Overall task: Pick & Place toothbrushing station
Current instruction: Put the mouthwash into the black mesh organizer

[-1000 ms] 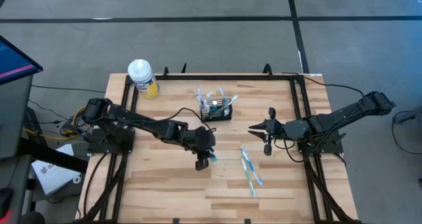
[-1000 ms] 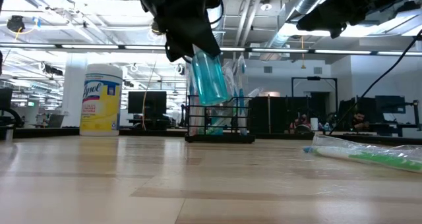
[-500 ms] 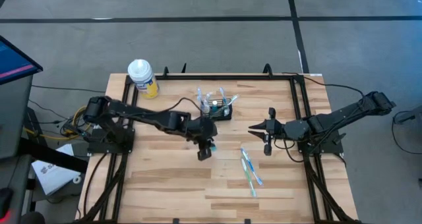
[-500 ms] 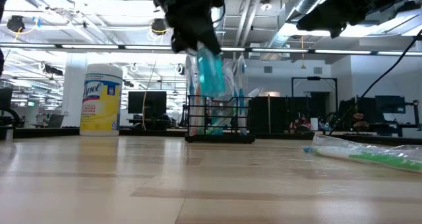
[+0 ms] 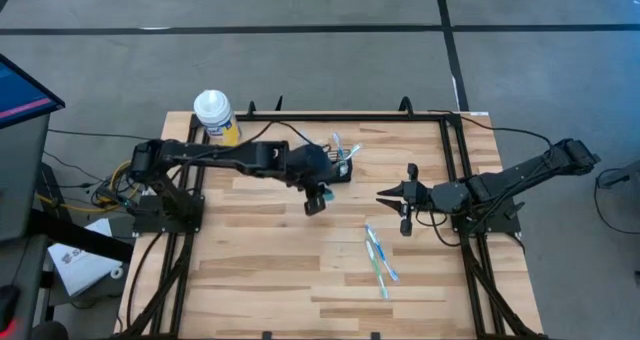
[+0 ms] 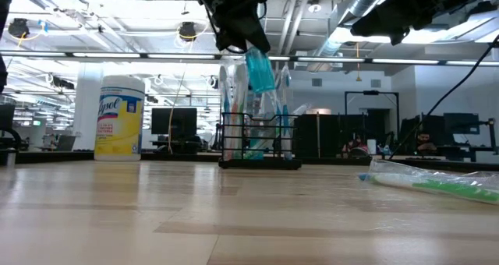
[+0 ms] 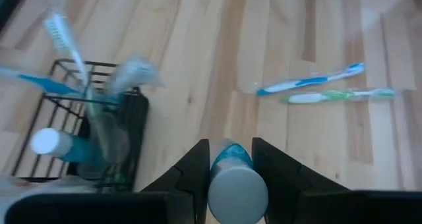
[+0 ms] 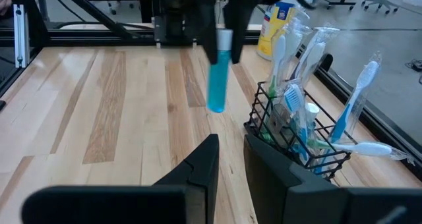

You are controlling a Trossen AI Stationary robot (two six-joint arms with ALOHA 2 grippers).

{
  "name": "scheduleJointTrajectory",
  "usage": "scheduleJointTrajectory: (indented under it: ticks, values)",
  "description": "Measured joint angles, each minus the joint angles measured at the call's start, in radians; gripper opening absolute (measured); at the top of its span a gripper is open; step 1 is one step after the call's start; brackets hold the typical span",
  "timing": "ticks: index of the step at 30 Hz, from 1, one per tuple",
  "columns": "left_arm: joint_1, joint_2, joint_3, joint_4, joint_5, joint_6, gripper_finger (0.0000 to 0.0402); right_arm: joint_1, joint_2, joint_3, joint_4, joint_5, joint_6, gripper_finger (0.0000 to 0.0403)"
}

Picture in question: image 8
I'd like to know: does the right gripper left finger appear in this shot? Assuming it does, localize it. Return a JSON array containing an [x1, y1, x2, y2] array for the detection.
[[21, 134, 220, 224]]

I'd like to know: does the silver aluminium post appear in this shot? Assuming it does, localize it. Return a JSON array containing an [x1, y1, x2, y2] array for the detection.
[[13, 3, 27, 69]]

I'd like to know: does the yellow disinfectant wipes canister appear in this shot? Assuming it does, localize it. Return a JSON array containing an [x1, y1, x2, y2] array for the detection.
[[256, 0, 297, 62]]

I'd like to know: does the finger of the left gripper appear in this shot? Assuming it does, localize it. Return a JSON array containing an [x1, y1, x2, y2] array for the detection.
[[226, 0, 255, 65], [198, 2, 219, 65]]

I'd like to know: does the black wire caddy rack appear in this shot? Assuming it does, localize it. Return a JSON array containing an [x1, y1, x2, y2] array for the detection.
[[243, 81, 352, 181]]

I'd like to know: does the person's hand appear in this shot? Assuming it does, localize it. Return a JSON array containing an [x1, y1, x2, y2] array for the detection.
[[0, 0, 13, 16]]

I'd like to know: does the white toothbrush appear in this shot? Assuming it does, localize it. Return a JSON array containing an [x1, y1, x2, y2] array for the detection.
[[291, 25, 341, 90]]

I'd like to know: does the green toothbrush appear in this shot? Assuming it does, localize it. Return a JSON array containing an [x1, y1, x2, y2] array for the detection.
[[265, 18, 291, 99]]

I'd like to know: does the grey office chair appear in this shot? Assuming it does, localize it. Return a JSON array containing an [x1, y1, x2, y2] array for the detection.
[[361, 0, 412, 14]]

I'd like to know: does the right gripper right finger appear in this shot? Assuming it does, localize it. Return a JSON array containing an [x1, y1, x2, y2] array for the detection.
[[243, 134, 422, 224]]

